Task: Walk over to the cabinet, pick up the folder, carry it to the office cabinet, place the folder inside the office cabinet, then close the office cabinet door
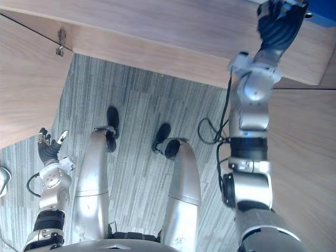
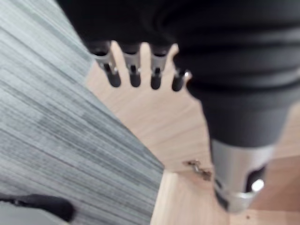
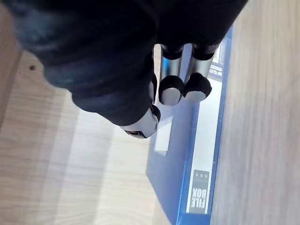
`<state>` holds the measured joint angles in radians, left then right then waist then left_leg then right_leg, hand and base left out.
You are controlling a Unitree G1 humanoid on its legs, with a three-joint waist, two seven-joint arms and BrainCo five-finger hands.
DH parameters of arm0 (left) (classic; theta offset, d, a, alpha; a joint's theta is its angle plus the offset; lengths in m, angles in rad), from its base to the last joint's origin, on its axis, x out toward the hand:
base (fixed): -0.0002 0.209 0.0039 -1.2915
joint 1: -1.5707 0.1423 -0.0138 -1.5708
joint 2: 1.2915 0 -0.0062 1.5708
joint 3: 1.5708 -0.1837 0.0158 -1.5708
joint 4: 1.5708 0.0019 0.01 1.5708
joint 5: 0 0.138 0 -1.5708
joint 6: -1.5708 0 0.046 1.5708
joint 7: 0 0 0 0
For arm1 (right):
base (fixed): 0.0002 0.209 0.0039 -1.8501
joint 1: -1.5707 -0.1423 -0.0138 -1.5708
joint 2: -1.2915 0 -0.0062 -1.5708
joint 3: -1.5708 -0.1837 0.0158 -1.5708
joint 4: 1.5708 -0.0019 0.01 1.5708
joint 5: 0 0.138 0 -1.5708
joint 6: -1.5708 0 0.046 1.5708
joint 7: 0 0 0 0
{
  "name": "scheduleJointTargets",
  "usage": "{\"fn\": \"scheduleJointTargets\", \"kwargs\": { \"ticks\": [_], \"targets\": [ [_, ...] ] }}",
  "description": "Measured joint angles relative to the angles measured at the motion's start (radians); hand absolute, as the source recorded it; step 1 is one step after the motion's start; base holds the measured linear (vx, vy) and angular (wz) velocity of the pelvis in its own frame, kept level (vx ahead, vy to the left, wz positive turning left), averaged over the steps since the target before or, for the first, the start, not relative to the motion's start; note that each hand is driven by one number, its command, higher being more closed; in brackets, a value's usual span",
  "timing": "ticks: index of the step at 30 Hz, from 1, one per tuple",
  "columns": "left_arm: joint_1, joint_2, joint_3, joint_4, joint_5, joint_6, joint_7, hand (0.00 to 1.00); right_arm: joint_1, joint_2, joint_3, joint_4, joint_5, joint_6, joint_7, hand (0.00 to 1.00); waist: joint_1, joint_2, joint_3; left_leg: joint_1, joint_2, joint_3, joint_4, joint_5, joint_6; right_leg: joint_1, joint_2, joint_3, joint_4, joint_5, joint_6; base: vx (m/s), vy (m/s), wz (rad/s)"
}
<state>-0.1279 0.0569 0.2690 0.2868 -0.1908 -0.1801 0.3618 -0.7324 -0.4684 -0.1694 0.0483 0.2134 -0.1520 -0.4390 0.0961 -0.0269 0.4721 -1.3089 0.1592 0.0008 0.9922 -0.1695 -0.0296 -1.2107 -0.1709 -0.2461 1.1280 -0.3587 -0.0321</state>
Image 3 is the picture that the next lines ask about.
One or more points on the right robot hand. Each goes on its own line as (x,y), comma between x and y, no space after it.
(98,58)

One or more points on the blue file box folder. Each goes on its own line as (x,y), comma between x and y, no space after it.
(185,152)

